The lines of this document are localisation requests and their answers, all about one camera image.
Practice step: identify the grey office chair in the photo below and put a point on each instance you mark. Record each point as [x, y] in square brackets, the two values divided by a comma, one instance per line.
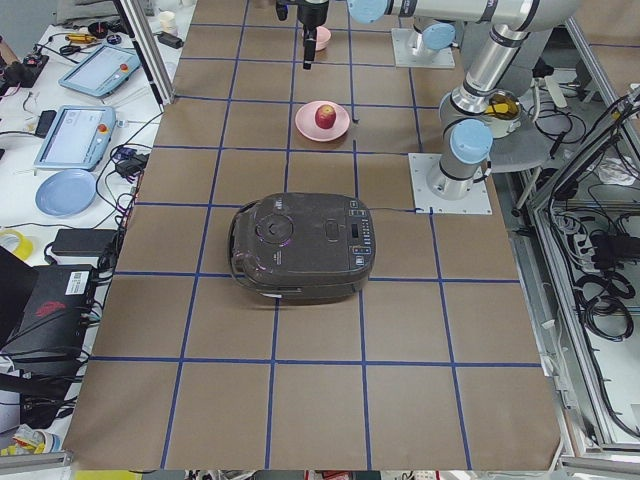
[518, 145]

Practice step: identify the yellow tape roll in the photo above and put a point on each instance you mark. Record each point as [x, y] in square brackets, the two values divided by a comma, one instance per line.
[16, 243]

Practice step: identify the dark brown rice cooker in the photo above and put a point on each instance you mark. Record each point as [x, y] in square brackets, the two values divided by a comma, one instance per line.
[302, 246]

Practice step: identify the pink bowl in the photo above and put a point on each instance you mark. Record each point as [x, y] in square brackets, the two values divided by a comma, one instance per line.
[323, 36]

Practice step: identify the blue plate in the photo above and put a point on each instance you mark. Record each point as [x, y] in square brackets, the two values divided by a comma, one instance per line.
[66, 193]

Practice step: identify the black power adapter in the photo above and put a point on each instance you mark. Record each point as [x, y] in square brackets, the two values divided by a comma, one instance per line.
[82, 242]

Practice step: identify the black computer box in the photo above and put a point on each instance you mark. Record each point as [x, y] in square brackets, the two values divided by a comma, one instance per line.
[42, 315]

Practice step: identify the white paper cup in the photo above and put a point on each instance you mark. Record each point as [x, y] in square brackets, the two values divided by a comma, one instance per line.
[168, 22]

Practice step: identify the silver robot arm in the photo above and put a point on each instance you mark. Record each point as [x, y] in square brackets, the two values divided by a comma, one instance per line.
[467, 139]
[431, 36]

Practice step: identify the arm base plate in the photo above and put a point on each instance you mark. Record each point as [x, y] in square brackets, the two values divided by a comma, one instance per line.
[435, 193]
[402, 40]

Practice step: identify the lower teach pendant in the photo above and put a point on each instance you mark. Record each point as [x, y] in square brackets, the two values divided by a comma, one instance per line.
[77, 139]

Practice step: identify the upper teach pendant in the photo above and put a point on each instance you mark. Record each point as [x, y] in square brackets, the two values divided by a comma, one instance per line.
[102, 72]

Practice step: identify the pink plate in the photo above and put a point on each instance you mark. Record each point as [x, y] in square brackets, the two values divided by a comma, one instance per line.
[305, 124]

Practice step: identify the aluminium frame post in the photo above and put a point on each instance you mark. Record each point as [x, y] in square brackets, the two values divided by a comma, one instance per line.
[145, 45]

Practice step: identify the red apple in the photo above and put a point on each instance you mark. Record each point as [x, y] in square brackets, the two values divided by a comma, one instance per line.
[325, 116]

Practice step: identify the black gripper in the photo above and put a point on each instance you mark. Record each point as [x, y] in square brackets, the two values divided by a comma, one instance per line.
[312, 12]

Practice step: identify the teach pendant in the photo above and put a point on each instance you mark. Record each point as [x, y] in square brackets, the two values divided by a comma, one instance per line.
[77, 139]
[102, 72]

